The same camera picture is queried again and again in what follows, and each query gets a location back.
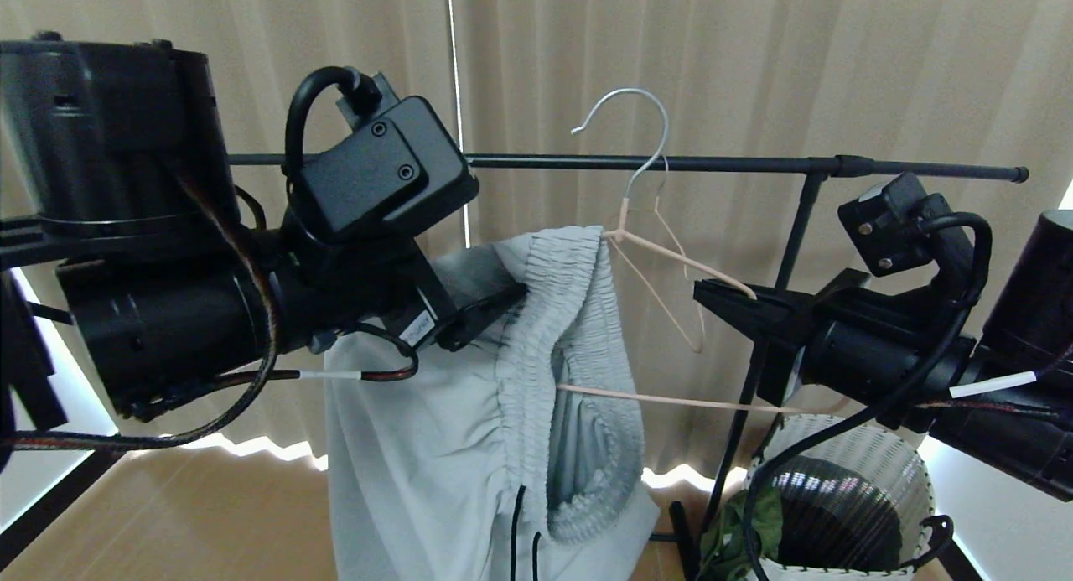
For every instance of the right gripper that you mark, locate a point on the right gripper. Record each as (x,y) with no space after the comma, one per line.
(880,355)

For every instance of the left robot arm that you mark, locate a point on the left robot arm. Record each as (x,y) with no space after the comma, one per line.
(109,128)

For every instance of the black clothes rack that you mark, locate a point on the black clothes rack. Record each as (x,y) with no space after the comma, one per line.
(754,163)

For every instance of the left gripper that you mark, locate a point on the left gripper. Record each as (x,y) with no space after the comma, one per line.
(184,321)

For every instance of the pink clothes hanger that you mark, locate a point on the pink clothes hanger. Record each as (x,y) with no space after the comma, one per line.
(625,214)
(702,313)

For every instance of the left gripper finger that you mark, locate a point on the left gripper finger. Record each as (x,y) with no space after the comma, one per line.
(482,317)

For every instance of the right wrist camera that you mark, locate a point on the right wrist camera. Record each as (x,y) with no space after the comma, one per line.
(888,220)

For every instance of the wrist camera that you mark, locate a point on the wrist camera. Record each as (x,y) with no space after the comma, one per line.
(888,220)
(386,170)

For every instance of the white laundry basket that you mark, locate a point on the white laundry basket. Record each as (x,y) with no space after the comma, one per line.
(897,455)

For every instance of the pale grey shorts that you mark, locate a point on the pale grey shorts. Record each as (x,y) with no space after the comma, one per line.
(419,447)

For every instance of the beige curtain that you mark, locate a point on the beige curtain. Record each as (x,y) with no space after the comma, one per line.
(754,61)

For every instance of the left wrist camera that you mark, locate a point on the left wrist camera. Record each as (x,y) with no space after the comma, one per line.
(386,170)

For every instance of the green garment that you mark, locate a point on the green garment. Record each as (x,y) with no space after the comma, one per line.
(725,547)

